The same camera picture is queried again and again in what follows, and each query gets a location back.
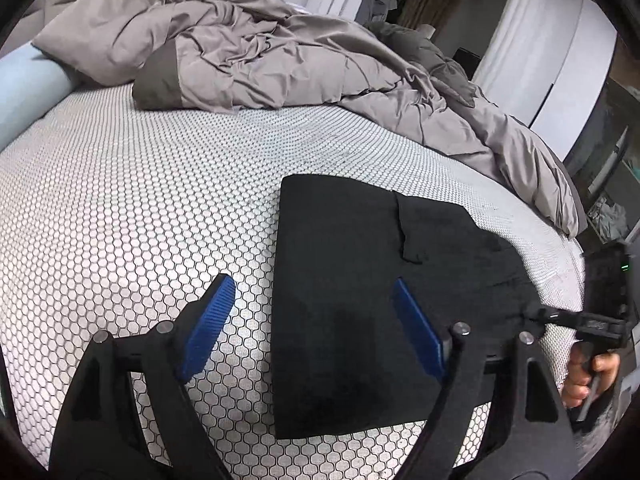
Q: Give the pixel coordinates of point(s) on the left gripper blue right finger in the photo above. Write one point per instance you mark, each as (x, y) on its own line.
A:
(427, 343)

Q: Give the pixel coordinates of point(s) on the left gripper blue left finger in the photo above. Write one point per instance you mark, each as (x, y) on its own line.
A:
(199, 325)

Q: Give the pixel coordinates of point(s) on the black pants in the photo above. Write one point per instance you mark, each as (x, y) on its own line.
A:
(340, 360)

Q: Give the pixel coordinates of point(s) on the person's right hand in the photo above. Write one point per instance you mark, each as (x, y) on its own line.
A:
(576, 384)

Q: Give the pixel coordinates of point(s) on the open shelf with clutter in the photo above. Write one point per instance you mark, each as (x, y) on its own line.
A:
(604, 161)

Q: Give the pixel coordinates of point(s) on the white honeycomb pattern mattress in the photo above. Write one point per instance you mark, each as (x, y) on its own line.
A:
(113, 219)

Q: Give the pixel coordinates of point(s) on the white wardrobe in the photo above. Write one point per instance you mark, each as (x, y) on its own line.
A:
(587, 40)

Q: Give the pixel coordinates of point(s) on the grey crumpled duvet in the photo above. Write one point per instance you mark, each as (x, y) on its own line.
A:
(228, 55)

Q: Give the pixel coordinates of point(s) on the light blue pillow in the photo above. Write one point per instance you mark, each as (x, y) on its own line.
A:
(31, 84)

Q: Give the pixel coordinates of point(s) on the olive green curtain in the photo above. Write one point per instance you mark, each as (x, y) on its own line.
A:
(436, 13)

